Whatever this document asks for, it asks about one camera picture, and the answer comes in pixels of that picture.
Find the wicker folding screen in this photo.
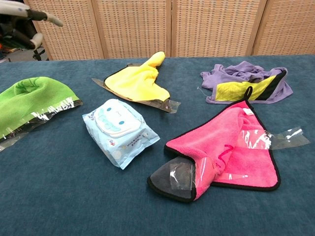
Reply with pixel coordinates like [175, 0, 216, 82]
[23, 0, 315, 60]

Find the clear adhesive tape strip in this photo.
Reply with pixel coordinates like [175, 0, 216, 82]
[267, 126, 311, 151]

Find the black office chair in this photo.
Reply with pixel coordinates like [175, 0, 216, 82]
[0, 0, 64, 62]

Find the yellow and grey cloth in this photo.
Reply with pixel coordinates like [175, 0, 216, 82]
[92, 51, 182, 114]

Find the purple and yellow cloth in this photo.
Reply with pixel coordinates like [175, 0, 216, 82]
[199, 60, 294, 105]

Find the green towel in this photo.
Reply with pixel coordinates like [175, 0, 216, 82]
[0, 76, 84, 152]

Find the pink and grey cloth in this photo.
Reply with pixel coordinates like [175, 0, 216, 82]
[147, 86, 282, 204]

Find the light blue wet wipes pack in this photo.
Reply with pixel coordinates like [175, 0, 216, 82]
[82, 98, 161, 170]

